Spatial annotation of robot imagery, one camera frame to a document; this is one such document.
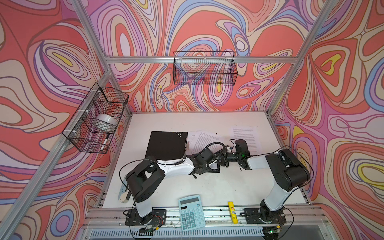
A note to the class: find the black marker in basket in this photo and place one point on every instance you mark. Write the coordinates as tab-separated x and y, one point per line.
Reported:
105	144

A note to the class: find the teal calculator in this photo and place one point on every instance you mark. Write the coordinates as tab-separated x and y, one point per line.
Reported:
191	213

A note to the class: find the black wire basket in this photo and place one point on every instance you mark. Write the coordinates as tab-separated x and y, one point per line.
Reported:
84	131
207	68

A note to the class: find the printed paper sheet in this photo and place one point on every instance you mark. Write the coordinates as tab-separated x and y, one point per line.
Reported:
197	141
251	136

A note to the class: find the white tape roll in basket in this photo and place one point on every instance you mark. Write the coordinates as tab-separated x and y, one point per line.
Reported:
107	119

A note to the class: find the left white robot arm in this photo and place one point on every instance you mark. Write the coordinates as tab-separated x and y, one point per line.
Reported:
145	178

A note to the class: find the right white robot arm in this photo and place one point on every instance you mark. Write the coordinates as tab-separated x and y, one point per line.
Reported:
289	175

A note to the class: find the black file folder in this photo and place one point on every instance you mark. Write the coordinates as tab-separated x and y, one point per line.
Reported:
167	146

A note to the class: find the yellow glue stick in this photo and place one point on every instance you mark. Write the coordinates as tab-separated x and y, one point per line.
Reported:
233	214

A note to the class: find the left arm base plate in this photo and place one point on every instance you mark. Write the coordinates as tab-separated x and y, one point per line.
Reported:
156	218

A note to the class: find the back black wire basket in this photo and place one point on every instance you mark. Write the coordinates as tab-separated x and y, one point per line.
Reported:
207	68

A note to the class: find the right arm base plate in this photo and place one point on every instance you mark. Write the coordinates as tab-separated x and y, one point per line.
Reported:
264	216

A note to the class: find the grey stapler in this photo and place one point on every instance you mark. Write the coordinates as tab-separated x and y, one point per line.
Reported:
124	194

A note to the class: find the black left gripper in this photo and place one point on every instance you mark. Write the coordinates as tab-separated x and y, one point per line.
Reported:
207	170

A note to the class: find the left black wire basket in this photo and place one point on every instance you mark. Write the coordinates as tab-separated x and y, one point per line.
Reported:
84	131

